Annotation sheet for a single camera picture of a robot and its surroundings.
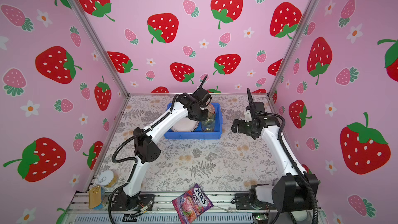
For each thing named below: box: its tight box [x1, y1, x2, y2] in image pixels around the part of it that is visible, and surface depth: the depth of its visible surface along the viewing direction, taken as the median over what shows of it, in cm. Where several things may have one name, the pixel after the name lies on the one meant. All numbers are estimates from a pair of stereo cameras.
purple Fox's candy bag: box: [171, 183, 215, 224], surface depth 73 cm
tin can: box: [97, 170, 119, 188], surface depth 78 cm
